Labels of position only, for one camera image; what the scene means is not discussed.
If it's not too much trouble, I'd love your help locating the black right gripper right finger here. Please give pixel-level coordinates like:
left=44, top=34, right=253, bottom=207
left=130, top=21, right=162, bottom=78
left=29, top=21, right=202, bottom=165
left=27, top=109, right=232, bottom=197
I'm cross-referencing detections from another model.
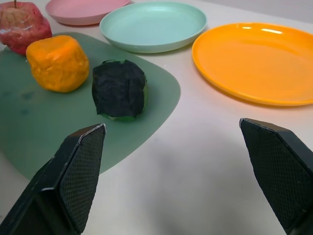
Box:
left=239, top=118, right=313, bottom=235

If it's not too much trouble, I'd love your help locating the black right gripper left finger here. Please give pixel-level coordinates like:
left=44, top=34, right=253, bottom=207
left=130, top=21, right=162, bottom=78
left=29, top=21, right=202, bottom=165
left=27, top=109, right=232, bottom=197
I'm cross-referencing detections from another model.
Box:
left=0, top=123, right=107, bottom=235

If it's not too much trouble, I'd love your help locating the dark green fruit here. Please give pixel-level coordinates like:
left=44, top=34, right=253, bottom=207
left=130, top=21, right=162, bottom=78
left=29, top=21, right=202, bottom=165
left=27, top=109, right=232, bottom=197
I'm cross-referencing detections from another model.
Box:
left=91, top=59, right=150, bottom=122

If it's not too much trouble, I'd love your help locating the orange plate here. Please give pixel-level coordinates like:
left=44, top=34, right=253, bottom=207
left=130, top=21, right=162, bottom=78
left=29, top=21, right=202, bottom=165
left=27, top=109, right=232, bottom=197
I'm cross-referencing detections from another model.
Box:
left=191, top=22, right=313, bottom=107

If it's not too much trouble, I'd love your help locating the orange fruit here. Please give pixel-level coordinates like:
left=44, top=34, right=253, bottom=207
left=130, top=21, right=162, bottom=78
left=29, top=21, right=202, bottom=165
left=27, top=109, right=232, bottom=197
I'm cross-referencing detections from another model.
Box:
left=25, top=35, right=90, bottom=94

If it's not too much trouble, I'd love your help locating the pink plate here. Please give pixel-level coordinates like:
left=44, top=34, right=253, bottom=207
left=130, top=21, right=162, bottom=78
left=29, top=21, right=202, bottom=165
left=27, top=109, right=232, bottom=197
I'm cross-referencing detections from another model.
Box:
left=45, top=0, right=133, bottom=26

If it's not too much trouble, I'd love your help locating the light green plate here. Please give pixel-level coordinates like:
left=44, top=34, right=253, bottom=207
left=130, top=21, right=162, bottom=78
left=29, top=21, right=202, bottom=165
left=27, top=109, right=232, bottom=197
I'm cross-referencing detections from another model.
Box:
left=99, top=1, right=208, bottom=54

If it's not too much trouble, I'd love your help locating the green mat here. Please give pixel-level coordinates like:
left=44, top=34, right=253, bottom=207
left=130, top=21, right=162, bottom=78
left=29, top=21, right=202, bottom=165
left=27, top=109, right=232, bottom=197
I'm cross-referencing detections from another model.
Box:
left=0, top=31, right=181, bottom=181

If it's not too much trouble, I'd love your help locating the red apple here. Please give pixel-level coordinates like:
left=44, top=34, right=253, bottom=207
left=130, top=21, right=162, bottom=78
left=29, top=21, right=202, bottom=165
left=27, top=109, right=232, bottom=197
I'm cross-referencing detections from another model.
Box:
left=0, top=0, right=53, bottom=56

